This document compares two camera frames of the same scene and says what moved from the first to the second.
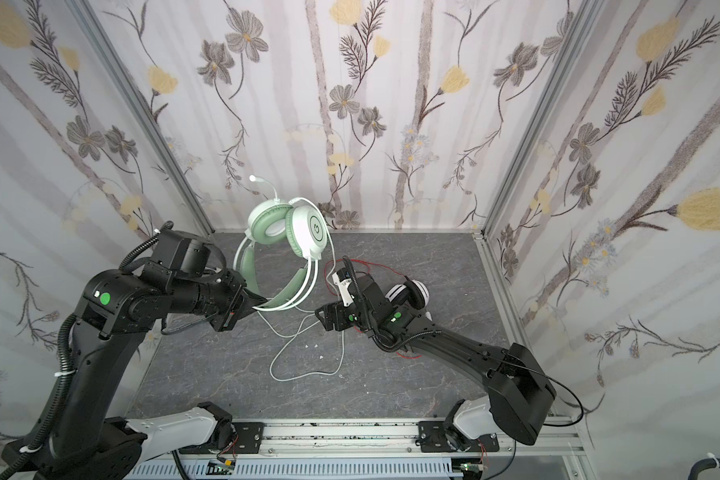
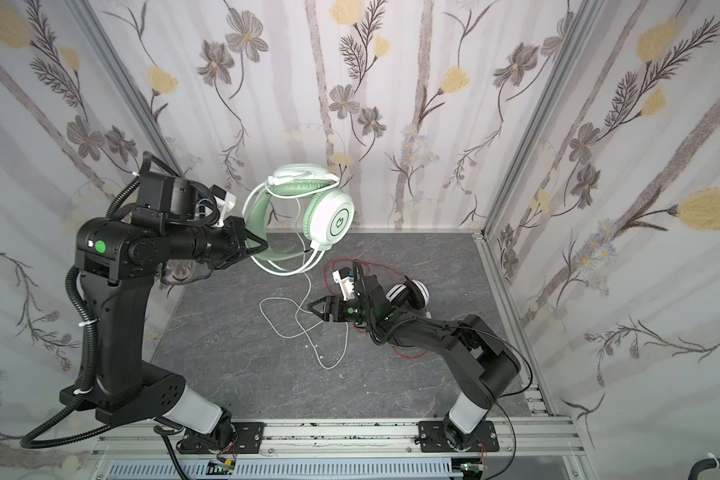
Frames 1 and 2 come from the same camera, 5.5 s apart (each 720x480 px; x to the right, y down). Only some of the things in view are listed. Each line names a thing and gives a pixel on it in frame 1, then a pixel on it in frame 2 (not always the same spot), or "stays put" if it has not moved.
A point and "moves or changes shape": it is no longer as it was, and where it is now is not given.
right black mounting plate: [433, 439] stays put
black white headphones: [413, 292] stays put
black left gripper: [231, 302] to [236, 237]
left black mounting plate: [249, 436] stays put
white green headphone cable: [295, 336] to [305, 299]
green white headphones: [278, 260] moves or changes shape
